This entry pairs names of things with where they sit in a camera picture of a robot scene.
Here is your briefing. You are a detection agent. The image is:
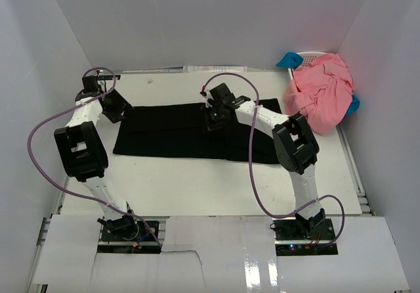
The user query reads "printed paper at back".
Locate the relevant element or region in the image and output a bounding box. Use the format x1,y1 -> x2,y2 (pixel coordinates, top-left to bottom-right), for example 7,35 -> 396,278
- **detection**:
183,66 -> 247,73

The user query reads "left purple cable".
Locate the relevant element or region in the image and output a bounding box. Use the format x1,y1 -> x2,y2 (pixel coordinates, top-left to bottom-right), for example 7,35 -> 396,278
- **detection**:
26,66 -> 163,246

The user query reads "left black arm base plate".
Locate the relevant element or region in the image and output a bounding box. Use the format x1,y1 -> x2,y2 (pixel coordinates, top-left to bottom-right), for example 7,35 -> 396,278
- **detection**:
97,215 -> 163,254

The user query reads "white perforated laundry basket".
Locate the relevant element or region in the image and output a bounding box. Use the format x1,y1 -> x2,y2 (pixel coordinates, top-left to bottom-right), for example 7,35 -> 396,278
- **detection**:
288,51 -> 326,81

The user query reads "black label sticker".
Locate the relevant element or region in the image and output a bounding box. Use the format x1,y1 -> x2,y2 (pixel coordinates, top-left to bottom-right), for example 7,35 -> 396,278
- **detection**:
97,74 -> 121,81

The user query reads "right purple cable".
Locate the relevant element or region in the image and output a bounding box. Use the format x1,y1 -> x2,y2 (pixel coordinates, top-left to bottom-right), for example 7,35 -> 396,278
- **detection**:
201,72 -> 346,250

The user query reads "black t shirt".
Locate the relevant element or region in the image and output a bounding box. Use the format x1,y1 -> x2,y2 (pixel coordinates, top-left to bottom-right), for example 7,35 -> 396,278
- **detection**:
113,102 -> 278,165

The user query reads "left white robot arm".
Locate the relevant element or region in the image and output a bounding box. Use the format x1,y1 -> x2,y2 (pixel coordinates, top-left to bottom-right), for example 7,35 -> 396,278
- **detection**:
54,71 -> 139,240

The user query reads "purple cable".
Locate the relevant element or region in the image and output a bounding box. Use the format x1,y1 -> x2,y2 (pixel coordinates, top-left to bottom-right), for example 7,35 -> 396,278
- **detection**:
26,66 -> 163,246
201,72 -> 346,250

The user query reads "pink t shirt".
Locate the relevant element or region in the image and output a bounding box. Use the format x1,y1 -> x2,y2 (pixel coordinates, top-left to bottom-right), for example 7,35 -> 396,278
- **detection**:
283,53 -> 354,135

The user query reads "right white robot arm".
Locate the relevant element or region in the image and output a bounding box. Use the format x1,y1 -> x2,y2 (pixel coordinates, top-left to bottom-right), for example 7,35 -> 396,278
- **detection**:
200,83 -> 326,240

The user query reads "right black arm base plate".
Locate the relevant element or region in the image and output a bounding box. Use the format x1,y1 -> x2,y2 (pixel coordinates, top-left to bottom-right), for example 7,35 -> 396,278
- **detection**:
270,219 -> 338,257

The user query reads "blue t shirt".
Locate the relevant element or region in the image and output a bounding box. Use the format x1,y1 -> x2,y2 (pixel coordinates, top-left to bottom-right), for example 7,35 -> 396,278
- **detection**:
276,52 -> 360,116

